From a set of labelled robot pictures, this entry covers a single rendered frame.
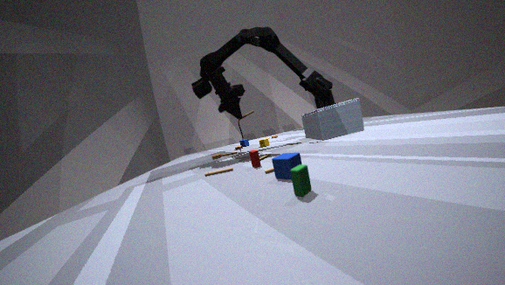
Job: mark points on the green rectangular block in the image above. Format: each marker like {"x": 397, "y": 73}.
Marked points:
{"x": 300, "y": 179}

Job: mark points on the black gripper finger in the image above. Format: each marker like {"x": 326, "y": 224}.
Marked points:
{"x": 234, "y": 107}
{"x": 229, "y": 111}

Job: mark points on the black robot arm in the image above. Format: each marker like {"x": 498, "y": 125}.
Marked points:
{"x": 211, "y": 69}

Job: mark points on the yellow wooden block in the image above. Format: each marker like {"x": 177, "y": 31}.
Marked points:
{"x": 264, "y": 142}

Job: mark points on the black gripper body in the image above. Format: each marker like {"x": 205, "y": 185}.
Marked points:
{"x": 227, "y": 94}

